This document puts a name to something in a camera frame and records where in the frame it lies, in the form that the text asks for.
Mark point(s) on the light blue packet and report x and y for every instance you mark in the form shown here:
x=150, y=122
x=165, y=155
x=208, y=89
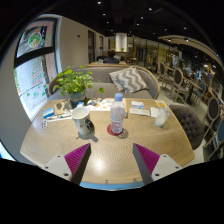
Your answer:
x=80, y=105

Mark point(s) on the grey tufted armchair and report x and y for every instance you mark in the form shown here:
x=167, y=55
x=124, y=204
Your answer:
x=188, y=125

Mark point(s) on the small yellow card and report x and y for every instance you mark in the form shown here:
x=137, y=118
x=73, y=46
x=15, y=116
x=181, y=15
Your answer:
x=160, y=103

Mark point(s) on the group of ceiling lights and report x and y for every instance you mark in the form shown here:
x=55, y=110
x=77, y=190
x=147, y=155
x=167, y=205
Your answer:
x=99, y=2

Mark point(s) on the white paper napkin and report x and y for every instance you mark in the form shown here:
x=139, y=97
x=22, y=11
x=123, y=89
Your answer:
x=153, y=112

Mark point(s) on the clear plastic cup with straw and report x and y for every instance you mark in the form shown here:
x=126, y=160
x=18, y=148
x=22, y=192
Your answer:
x=162, y=118

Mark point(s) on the brown patterned notebook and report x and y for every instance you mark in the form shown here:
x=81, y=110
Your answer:
x=62, y=107

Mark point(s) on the small patterned blister pack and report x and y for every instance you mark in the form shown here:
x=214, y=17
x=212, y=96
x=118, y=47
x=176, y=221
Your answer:
x=44, y=124

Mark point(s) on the clear blue-capped water bottle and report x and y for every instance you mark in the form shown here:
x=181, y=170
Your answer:
x=117, y=116

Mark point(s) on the flat round red coaster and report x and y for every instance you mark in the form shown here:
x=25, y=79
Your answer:
x=109, y=130

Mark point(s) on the open printed booklet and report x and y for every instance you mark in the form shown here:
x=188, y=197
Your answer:
x=100, y=105

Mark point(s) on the grey white chevron cushion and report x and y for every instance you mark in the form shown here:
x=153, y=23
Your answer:
x=128, y=80

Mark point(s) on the person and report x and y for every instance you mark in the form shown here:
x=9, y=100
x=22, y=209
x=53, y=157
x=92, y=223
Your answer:
x=111, y=58

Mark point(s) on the green potted plant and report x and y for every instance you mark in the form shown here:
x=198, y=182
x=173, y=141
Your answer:
x=75, y=81

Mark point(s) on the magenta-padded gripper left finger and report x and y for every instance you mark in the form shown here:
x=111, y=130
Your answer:
x=77, y=159

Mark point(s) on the white teal tube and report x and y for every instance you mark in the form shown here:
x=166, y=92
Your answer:
x=60, y=117

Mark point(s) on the group of dining chairs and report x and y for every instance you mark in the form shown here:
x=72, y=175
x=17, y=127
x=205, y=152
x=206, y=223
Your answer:
x=213, y=110

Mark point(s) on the grey curved sofa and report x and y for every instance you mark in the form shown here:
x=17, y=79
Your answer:
x=100, y=75

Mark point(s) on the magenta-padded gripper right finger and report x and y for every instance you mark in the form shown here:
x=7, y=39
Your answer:
x=146, y=159

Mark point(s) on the small blue white box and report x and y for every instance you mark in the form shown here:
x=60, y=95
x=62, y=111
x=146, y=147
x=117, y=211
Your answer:
x=137, y=104

